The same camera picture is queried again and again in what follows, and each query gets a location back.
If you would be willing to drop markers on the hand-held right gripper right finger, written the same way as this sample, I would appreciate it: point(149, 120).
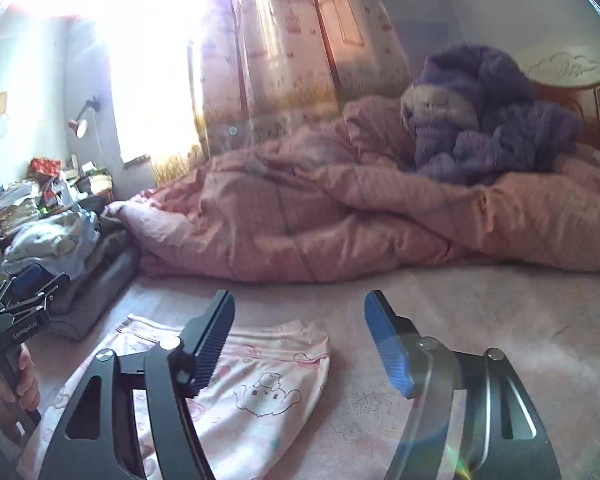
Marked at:
point(390, 355)

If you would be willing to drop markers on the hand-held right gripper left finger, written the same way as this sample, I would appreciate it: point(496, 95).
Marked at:
point(215, 345)

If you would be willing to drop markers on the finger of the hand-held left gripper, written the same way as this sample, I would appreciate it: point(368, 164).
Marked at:
point(50, 295)
point(27, 275)

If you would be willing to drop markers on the pink cartoon print pants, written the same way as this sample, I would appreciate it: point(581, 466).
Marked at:
point(260, 400)

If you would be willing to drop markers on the person's left hand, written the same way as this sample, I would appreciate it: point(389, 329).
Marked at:
point(27, 385)

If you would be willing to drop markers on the light blue printed garment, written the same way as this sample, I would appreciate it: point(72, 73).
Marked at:
point(45, 240)

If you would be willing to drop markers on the stack of papers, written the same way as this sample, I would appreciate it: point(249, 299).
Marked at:
point(15, 207)

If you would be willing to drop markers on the red box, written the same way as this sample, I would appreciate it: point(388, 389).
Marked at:
point(45, 167)

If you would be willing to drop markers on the stack of green books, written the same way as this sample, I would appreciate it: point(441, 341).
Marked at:
point(90, 180)

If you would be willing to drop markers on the pink checked duvet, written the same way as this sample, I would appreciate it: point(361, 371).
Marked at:
point(330, 220)

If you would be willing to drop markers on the purple fleece blanket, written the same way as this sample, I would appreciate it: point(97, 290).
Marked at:
point(480, 125)

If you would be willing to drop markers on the tree print curtain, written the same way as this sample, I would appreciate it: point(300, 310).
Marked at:
point(300, 60)

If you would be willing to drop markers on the pink wall lamp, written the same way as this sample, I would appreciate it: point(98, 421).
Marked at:
point(78, 127)

